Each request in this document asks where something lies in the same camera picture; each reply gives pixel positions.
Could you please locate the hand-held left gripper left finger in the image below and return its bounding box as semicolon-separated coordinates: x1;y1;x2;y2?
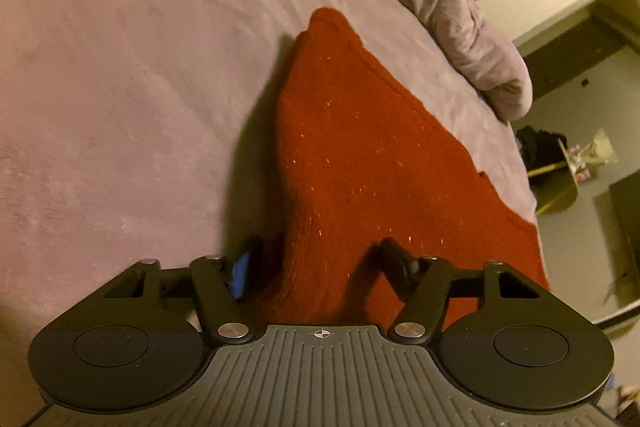
100;234;264;346

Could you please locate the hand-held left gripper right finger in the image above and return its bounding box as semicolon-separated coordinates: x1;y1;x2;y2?
380;237;547;348

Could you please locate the red knit cardigan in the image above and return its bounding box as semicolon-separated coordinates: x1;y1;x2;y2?
249;7;551;329

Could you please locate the dark clothes pile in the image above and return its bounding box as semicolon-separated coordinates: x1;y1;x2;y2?
516;126;569;174

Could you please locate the yellow side table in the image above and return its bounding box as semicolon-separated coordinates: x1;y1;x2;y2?
527;141;582;214

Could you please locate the dark flat panel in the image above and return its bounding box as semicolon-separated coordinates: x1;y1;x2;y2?
607;172;640;314

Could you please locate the purple bed sheet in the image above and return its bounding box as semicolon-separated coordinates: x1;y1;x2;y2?
0;0;540;408

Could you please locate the crumpled purple duvet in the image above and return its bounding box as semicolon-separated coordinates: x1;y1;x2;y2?
295;0;534;122

